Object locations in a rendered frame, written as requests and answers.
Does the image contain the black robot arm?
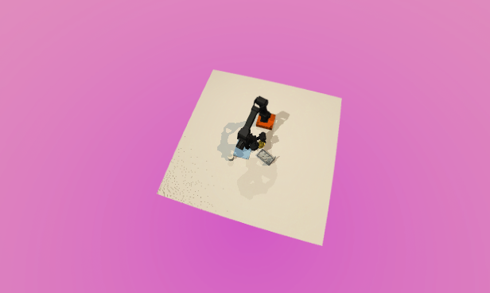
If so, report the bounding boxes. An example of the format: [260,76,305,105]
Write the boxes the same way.
[236,96,271,151]

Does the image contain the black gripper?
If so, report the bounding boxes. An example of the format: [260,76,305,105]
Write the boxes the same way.
[245,132,266,149]

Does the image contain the light blue square mat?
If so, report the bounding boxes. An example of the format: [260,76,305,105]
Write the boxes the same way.
[233,147,251,159]

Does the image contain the grey dish rack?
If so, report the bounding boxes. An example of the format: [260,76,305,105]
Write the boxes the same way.
[257,149,276,166]

